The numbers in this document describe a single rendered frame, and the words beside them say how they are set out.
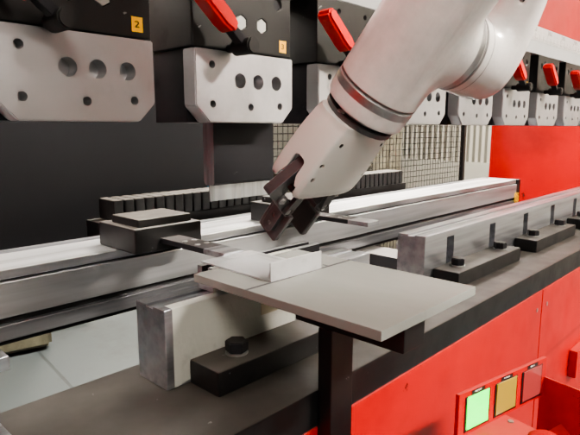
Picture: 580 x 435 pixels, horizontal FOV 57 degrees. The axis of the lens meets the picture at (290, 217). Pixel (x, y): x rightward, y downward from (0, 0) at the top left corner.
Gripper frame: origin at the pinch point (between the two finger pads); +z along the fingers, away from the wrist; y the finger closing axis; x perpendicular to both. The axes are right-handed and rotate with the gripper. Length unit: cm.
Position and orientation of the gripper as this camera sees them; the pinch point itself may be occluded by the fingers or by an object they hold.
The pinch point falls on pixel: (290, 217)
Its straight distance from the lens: 62.2
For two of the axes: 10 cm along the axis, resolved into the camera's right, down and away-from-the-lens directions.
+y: -6.9, 1.2, -7.1
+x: 5.5, 7.2, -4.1
